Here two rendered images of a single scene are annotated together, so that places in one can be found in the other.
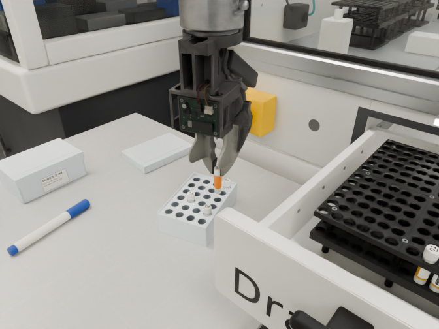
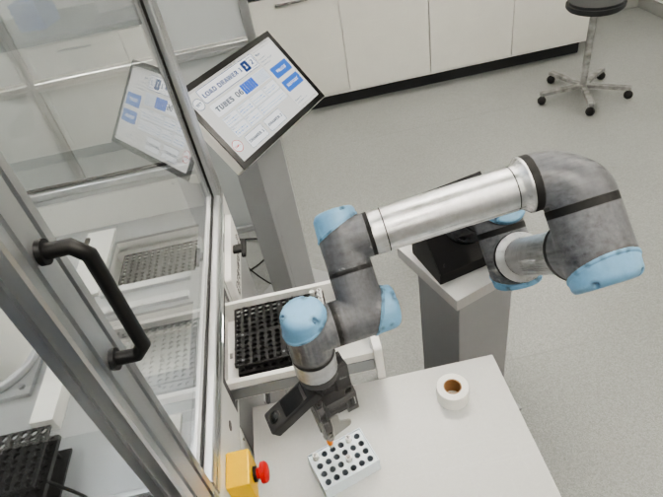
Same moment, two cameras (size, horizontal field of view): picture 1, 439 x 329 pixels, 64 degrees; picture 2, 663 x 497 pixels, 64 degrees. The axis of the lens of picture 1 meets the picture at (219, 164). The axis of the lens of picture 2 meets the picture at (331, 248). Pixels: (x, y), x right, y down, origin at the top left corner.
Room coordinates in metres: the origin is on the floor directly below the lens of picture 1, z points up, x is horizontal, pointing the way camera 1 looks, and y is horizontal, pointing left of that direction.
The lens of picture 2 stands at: (0.78, 0.49, 1.82)
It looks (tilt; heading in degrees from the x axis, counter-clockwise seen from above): 40 degrees down; 227
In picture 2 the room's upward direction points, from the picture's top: 12 degrees counter-clockwise
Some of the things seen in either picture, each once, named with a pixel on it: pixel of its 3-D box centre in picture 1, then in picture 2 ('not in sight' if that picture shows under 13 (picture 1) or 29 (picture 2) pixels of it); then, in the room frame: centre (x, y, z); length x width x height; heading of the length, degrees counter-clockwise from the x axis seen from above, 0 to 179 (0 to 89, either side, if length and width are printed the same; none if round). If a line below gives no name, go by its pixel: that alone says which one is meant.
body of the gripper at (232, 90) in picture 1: (210, 81); (326, 387); (0.43, 0.01, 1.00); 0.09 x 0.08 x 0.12; 156
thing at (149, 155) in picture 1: (157, 151); not in sight; (0.65, 0.13, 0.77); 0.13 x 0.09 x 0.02; 134
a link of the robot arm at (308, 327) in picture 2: not in sight; (308, 331); (0.43, 0.01, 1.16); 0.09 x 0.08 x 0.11; 146
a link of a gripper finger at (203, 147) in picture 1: (200, 150); (337, 427); (0.44, 0.03, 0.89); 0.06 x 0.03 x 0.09; 156
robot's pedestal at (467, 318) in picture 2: not in sight; (463, 336); (-0.25, -0.09, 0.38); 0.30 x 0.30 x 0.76; 69
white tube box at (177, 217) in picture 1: (199, 205); (343, 461); (0.45, 0.03, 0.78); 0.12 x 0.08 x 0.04; 156
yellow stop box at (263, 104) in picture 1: (252, 111); (244, 476); (0.61, -0.06, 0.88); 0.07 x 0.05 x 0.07; 48
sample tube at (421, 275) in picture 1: (425, 266); not in sight; (0.23, -0.19, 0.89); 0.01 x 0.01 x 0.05
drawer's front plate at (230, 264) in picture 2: not in sight; (233, 258); (0.20, -0.56, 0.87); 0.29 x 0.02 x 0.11; 48
